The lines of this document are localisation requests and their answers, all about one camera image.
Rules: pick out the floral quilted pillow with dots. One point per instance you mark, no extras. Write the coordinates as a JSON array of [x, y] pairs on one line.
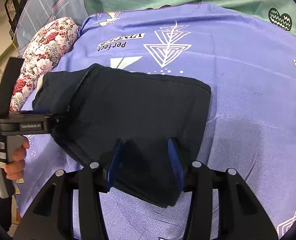
[[50, 45]]

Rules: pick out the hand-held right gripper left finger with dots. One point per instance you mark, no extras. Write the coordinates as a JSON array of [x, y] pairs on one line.
[[114, 165]]

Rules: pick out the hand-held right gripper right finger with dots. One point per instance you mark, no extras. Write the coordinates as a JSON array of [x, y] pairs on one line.
[[175, 165]]

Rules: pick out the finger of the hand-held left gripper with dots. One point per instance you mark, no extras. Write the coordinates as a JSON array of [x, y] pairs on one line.
[[54, 122]]

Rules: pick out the black framed wall picture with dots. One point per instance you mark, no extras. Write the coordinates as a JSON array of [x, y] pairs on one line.
[[12, 5]]

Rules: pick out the person's left hand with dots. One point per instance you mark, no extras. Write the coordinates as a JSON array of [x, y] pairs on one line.
[[17, 152]]

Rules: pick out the black pants with grey waistband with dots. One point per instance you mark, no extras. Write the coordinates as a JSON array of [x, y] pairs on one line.
[[137, 110]]

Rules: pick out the purple printed blanket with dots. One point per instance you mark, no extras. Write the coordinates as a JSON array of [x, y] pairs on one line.
[[243, 85]]

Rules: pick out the blue-grey plaid cloth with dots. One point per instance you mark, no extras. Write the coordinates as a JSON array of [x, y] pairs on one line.
[[50, 0]]

